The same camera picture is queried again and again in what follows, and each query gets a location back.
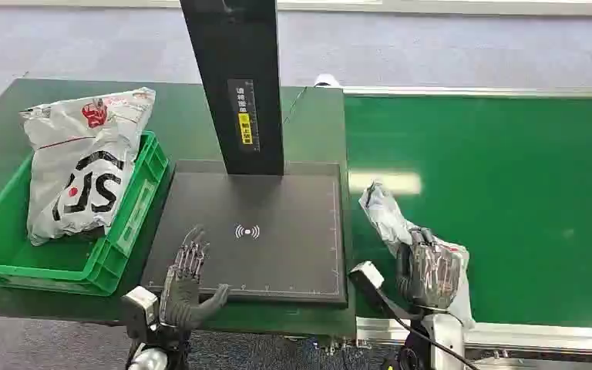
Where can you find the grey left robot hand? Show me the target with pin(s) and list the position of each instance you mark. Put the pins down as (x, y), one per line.
(183, 299)

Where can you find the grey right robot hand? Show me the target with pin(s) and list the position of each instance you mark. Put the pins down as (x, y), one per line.
(429, 273)

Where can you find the small grey plastic parcel bag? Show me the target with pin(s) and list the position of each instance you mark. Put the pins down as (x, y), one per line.
(385, 217)

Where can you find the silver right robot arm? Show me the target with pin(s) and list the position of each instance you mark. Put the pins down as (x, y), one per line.
(436, 342)

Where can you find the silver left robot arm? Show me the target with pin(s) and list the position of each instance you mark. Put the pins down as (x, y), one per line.
(150, 355)

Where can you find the green plastic crate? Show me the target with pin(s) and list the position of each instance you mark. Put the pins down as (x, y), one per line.
(122, 240)

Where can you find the green conveyor belt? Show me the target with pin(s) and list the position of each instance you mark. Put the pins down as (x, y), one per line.
(505, 204)

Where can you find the large white printed parcel bag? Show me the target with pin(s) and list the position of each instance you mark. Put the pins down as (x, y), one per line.
(84, 163)

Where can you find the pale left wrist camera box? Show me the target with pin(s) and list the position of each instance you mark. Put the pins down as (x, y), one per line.
(140, 309)

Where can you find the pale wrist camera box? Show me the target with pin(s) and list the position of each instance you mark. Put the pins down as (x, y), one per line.
(370, 286)
(140, 309)

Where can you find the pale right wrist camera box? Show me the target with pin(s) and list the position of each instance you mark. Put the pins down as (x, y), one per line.
(370, 286)

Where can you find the black scanner base plate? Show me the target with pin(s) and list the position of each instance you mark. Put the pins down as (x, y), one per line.
(275, 240)

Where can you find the silver conveyor frame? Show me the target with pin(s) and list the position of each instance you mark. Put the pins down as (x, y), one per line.
(531, 339)

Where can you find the black scanner post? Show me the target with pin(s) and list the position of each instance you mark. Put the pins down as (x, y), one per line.
(237, 87)

